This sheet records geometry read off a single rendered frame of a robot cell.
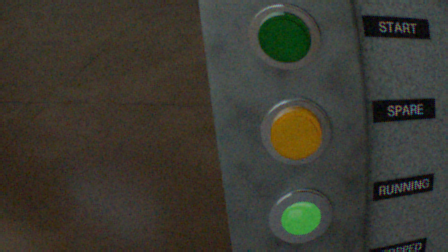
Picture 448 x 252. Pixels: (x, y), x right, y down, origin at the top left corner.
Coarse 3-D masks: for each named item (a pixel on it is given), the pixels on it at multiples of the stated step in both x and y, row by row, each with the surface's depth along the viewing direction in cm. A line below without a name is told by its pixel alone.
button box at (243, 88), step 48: (240, 0) 41; (288, 0) 41; (336, 0) 41; (240, 48) 43; (336, 48) 42; (240, 96) 44; (288, 96) 43; (336, 96) 43; (240, 144) 45; (336, 144) 44; (240, 192) 46; (336, 192) 45; (240, 240) 47; (336, 240) 47
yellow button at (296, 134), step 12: (276, 120) 43; (288, 120) 43; (300, 120) 43; (312, 120) 43; (276, 132) 43; (288, 132) 43; (300, 132) 43; (312, 132) 43; (276, 144) 44; (288, 144) 44; (300, 144) 44; (312, 144) 43; (288, 156) 44; (300, 156) 44
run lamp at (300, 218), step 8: (288, 208) 46; (296, 208) 45; (304, 208) 45; (312, 208) 45; (288, 216) 46; (296, 216) 46; (304, 216) 45; (312, 216) 46; (320, 216) 46; (288, 224) 46; (296, 224) 46; (304, 224) 46; (312, 224) 46; (296, 232) 46; (304, 232) 46
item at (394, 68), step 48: (384, 0) 42; (432, 0) 41; (384, 48) 43; (432, 48) 43; (384, 96) 45; (432, 96) 44; (384, 144) 46; (432, 144) 45; (432, 192) 47; (384, 240) 49; (432, 240) 49
